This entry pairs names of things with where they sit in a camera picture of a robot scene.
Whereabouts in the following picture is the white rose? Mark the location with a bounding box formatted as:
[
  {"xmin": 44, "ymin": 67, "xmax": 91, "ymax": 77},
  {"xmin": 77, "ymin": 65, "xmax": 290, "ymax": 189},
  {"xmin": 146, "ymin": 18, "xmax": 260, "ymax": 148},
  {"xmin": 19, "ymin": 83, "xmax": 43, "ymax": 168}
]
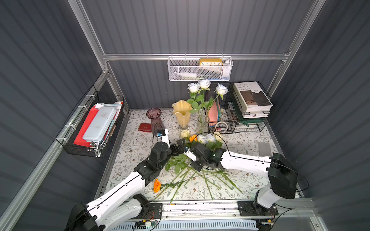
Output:
[
  {"xmin": 196, "ymin": 135, "xmax": 208, "ymax": 144},
  {"xmin": 206, "ymin": 84, "xmax": 229, "ymax": 115},
  {"xmin": 187, "ymin": 83, "xmax": 203, "ymax": 114},
  {"xmin": 198, "ymin": 80, "xmax": 211, "ymax": 124}
]

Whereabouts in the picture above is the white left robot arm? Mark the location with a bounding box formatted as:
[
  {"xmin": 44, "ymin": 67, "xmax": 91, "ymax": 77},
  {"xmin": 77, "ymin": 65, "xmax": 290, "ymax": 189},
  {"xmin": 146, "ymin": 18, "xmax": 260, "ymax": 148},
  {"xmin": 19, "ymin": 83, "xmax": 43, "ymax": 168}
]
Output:
[{"xmin": 65, "ymin": 139, "xmax": 186, "ymax": 231}]

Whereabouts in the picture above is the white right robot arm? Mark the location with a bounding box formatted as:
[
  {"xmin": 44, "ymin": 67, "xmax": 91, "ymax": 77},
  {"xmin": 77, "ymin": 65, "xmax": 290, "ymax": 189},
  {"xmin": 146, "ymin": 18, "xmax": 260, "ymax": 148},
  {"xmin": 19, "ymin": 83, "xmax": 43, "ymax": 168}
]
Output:
[{"xmin": 184, "ymin": 141, "xmax": 300, "ymax": 214}]

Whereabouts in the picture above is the cream rose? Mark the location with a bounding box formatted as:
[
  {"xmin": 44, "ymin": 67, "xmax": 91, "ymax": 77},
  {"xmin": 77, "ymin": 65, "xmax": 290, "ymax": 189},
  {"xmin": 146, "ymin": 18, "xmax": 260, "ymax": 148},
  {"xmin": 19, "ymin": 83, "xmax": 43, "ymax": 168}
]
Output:
[{"xmin": 180, "ymin": 130, "xmax": 190, "ymax": 139}]

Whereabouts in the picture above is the masking tape roll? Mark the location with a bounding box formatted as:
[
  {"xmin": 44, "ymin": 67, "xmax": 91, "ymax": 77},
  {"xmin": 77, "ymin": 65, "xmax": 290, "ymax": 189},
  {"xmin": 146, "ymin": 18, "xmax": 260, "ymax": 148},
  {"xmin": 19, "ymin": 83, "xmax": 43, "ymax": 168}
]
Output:
[{"xmin": 214, "ymin": 121, "xmax": 229, "ymax": 133}]

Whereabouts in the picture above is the red wallet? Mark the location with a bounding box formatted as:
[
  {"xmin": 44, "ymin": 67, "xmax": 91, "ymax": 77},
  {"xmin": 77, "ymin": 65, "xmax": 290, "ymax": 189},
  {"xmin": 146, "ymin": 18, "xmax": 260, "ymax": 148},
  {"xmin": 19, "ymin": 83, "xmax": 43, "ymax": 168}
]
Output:
[{"xmin": 138, "ymin": 123, "xmax": 152, "ymax": 132}]

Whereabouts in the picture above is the clear glass vase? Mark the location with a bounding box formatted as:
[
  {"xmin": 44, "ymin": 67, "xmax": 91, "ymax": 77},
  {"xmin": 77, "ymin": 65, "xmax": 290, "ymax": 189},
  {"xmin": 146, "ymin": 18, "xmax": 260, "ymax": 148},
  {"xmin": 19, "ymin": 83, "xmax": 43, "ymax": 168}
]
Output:
[{"xmin": 197, "ymin": 115, "xmax": 209, "ymax": 135}]

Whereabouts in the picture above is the yellow ruffled vase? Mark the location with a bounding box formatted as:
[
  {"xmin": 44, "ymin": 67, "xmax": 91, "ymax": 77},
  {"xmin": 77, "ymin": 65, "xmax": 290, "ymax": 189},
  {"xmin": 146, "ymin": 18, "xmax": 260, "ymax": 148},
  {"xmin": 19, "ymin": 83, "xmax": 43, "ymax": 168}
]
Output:
[{"xmin": 172, "ymin": 100, "xmax": 193, "ymax": 130}]

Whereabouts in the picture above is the purple glass vase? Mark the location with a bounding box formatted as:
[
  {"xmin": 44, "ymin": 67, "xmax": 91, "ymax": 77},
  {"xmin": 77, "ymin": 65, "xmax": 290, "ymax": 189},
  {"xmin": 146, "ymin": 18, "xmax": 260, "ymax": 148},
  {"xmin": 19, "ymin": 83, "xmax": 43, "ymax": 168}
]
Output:
[{"xmin": 146, "ymin": 108, "xmax": 165, "ymax": 137}]

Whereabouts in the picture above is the orange flower lower left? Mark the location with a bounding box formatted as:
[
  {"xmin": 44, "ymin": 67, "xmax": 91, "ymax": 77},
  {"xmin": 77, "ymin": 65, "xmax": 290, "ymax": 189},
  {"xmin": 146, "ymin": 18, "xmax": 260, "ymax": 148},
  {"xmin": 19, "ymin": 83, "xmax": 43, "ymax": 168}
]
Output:
[{"xmin": 153, "ymin": 179, "xmax": 161, "ymax": 193}]

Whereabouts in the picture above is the white hardcover book stack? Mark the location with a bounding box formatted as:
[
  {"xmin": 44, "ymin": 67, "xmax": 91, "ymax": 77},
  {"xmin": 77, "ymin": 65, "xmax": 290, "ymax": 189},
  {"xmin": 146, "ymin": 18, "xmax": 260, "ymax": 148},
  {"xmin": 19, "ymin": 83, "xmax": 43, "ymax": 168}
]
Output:
[{"xmin": 233, "ymin": 81, "xmax": 273, "ymax": 119}]

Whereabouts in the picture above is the white plastic case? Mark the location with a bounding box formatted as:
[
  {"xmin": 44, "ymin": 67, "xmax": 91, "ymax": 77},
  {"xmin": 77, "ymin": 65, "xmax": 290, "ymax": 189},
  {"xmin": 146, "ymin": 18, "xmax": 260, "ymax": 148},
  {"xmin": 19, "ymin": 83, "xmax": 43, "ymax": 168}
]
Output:
[{"xmin": 83, "ymin": 106, "xmax": 116, "ymax": 142}]

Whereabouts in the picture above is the red folder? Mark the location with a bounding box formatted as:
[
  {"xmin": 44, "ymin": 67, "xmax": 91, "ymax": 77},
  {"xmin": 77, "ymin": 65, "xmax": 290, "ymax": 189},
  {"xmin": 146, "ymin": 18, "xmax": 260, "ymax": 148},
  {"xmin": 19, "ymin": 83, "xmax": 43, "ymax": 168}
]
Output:
[{"xmin": 73, "ymin": 106, "xmax": 99, "ymax": 147}]

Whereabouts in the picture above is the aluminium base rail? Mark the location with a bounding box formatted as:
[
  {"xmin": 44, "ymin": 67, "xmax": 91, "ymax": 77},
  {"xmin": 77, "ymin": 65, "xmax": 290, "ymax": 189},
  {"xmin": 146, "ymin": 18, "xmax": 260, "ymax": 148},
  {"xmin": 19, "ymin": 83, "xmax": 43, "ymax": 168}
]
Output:
[{"xmin": 76, "ymin": 199, "xmax": 319, "ymax": 231}]

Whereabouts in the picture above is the black wire desk organizer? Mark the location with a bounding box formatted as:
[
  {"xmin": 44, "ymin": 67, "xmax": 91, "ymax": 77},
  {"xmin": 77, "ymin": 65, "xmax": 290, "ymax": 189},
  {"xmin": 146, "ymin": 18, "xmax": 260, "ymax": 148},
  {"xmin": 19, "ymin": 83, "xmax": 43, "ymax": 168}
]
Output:
[{"xmin": 208, "ymin": 81, "xmax": 273, "ymax": 134}]

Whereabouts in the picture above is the white wire wall basket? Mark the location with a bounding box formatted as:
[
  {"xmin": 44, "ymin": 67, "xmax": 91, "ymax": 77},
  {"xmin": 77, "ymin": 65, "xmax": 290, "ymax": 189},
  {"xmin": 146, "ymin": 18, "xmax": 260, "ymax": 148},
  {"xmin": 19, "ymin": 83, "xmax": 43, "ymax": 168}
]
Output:
[{"xmin": 167, "ymin": 55, "xmax": 234, "ymax": 82}]

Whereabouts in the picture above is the black wire wall basket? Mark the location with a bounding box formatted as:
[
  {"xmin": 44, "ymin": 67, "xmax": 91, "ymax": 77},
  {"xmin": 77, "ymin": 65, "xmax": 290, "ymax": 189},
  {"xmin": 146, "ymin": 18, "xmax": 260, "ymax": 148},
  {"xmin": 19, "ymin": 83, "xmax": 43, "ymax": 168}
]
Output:
[{"xmin": 56, "ymin": 86, "xmax": 124, "ymax": 158}]

